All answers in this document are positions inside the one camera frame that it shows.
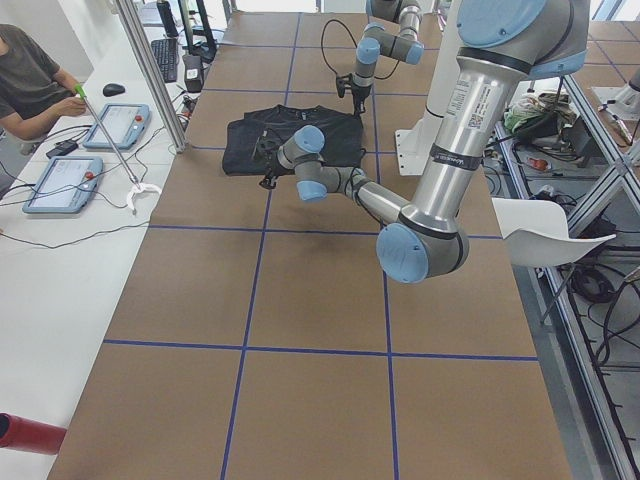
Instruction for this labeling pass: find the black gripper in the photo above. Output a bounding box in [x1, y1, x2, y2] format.
[350, 83, 372, 117]
[258, 147, 294, 188]

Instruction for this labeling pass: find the black graphic t-shirt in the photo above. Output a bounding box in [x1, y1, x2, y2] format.
[222, 105, 364, 176]

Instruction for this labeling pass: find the metal reacher grabber tool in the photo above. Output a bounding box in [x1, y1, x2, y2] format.
[74, 84, 162, 215]

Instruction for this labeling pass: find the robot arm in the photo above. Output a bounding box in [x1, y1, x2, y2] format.
[346, 0, 424, 115]
[260, 1, 590, 283]

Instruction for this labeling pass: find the person's hand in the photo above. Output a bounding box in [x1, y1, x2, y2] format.
[59, 97, 86, 117]

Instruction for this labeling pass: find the upper teach pendant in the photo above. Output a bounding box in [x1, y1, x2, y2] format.
[82, 103, 151, 150]

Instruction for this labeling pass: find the teach pendant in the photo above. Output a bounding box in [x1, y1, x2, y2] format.
[82, 103, 151, 150]
[22, 156, 104, 216]

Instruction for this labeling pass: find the black keyboard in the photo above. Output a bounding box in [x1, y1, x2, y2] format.
[150, 38, 178, 83]

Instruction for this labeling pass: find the black computer mouse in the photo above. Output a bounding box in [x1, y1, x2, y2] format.
[102, 83, 126, 97]

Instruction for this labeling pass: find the lower teach pendant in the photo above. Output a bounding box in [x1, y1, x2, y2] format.
[22, 156, 104, 216]

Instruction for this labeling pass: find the black power adapter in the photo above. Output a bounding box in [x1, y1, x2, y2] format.
[46, 140, 78, 158]

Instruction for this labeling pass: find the white plastic chair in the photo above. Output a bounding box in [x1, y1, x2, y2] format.
[492, 198, 616, 267]

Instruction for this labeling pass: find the seated person dark shirt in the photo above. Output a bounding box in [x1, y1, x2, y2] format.
[1, 24, 79, 143]

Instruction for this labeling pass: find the red fire extinguisher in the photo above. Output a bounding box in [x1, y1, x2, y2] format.
[1, 413, 67, 455]

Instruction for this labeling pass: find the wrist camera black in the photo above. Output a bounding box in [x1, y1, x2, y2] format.
[335, 73, 352, 98]
[252, 130, 281, 163]

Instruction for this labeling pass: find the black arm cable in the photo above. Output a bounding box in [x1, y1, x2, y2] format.
[319, 18, 401, 81]

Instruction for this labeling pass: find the aluminium frame post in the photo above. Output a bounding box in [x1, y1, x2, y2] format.
[114, 0, 186, 153]

